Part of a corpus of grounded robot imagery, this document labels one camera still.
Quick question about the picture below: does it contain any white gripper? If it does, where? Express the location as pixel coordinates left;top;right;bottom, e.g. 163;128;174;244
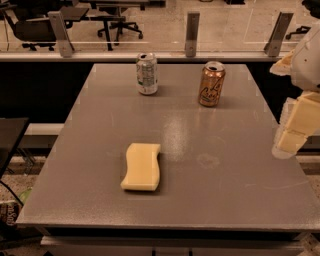
270;22;320;159

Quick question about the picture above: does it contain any white green 7up can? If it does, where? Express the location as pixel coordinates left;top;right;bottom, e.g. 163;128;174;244
136;53;158;95

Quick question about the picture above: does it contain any orange LaCroix can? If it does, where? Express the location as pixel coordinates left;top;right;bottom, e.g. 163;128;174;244
198;61;226;107

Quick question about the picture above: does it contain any black office chair right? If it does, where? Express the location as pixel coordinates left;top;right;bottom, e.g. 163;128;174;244
285;26;311;40

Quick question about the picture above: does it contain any black office chair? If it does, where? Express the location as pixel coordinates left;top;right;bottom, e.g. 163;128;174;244
285;26;311;40
88;0;144;51
0;0;71;51

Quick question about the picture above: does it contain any yellow wavy sponge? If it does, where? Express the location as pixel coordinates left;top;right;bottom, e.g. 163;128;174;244
121;143;161;191

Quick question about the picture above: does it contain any black office chair middle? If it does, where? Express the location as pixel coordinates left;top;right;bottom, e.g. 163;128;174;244
88;0;144;51

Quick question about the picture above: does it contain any dark desk with legs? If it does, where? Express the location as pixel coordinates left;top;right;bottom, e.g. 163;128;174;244
59;0;167;52

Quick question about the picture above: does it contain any black office chair left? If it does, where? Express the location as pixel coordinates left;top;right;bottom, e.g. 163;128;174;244
0;0;71;51

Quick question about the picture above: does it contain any glass railing panel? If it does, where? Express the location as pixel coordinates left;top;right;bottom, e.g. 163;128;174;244
0;0;319;53

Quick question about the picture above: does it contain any dark printed bag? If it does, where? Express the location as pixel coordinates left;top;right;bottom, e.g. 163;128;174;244
0;200;20;240

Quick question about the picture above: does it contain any grey bracket post right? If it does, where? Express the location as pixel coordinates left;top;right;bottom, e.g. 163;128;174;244
264;12;293;57

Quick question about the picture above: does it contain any grey bracket post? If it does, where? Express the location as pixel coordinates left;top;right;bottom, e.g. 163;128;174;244
264;12;293;57
185;11;200;57
48;11;73;58

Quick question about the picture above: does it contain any grey bracket post middle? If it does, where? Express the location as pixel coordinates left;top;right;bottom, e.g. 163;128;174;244
185;11;200;57

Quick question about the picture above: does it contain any grey bracket post left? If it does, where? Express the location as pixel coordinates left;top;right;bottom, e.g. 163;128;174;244
48;11;73;58

